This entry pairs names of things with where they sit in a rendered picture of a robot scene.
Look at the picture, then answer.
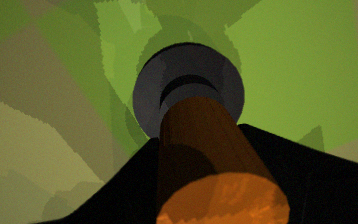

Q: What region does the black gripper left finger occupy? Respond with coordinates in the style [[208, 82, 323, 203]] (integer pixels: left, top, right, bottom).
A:
[[35, 137, 159, 224]]

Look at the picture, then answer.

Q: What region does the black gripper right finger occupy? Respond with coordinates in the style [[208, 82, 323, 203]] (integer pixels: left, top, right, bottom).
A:
[[238, 123, 358, 224]]

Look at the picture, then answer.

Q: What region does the orange knob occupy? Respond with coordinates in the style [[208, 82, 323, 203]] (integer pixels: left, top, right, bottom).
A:
[[155, 96, 290, 224]]

